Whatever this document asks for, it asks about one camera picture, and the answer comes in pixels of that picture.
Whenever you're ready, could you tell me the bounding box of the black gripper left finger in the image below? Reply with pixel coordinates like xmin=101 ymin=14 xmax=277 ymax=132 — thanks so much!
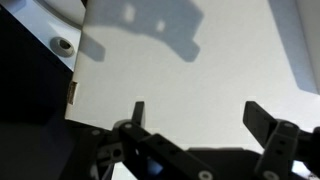
xmin=118 ymin=101 xmax=214 ymax=180

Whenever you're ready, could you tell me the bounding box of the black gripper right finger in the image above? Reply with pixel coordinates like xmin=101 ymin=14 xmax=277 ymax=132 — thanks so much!
xmin=243 ymin=101 xmax=320 ymax=180

